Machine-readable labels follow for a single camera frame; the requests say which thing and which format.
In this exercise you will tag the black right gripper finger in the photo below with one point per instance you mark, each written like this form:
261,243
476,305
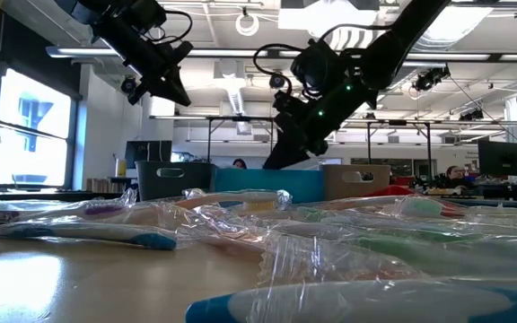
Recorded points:
296,154
278,157

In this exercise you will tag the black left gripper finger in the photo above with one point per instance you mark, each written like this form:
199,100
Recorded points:
177,85
169,94

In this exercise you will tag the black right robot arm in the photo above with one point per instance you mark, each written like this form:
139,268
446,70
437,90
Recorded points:
397,36

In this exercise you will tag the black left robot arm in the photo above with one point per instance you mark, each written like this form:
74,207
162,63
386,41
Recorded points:
106,18

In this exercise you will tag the teal plastic bin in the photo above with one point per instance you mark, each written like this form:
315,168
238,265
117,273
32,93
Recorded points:
267,184

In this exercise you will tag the person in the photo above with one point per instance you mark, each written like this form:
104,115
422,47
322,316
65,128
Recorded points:
456,177
239,164

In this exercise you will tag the light grey plastic bin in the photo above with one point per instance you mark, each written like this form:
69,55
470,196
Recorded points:
335,184

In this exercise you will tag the black monitor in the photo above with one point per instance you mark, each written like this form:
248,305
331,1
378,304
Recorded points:
148,154
503,159

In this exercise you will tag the dark grey plastic bin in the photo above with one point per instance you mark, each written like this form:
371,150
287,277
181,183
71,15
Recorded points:
195,179

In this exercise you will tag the yellow container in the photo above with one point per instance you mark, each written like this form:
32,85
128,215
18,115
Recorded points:
120,168

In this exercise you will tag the red plastic bin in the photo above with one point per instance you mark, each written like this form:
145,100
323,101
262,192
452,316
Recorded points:
391,191

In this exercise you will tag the wooden rack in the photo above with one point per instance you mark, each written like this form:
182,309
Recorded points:
101,185

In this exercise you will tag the bright window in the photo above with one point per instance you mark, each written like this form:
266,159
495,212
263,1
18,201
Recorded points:
29,134

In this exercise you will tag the wrapped blue toothbrush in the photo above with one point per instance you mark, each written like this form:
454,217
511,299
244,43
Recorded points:
92,229
353,305

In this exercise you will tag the round black camera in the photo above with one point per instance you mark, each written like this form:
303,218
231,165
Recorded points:
128,85
277,81

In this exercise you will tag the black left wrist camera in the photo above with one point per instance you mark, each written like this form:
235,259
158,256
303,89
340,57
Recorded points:
180,51

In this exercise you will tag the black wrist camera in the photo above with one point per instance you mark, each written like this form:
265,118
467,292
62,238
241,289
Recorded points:
180,51
289,104

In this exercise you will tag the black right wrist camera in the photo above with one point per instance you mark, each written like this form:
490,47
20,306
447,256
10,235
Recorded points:
289,104

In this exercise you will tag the black camera cluster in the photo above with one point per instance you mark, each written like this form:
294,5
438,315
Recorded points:
429,80

